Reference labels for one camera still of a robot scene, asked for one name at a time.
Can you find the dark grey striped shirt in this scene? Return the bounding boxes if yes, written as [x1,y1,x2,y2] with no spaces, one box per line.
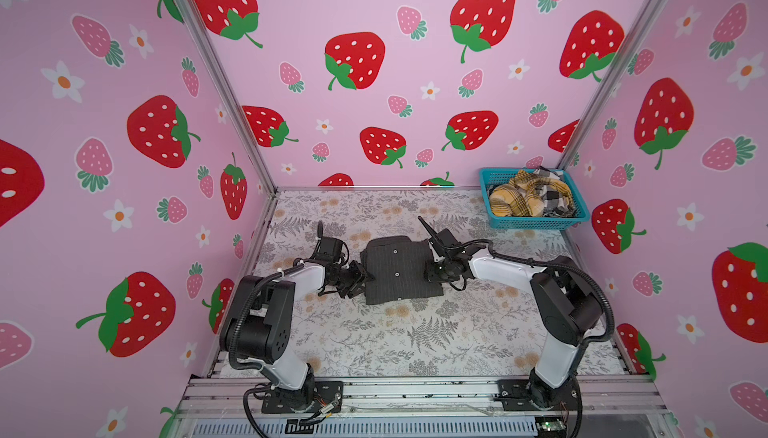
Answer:
[360,235,444,306]

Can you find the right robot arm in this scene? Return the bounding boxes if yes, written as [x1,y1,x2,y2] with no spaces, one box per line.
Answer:
[422,222,614,410]

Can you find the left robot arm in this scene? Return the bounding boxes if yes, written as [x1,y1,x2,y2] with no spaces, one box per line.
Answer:
[219,237,374,397]

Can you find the teal plastic basket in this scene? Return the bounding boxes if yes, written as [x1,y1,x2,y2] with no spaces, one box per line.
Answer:
[479,167,590,231]

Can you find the yellow plaid shirt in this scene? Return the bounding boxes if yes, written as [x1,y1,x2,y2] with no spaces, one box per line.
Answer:
[489,167,577,218]

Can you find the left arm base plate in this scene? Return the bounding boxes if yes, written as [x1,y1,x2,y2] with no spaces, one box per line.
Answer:
[261,380,344,414]

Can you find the left black cable conduit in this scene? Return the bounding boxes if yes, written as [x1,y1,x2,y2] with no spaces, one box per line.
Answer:
[224,220,328,438]

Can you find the black cable conduit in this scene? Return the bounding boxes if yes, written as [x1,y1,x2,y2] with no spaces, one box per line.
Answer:
[224,220,328,438]
[417,215,616,438]

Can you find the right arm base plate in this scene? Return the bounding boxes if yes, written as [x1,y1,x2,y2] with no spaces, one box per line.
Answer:
[493,378,581,412]

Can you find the aluminium rail frame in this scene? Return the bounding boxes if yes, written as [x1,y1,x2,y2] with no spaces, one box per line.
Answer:
[162,375,683,437]

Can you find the right black cable conduit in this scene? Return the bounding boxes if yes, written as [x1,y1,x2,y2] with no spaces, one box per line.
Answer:
[417,215,616,438]

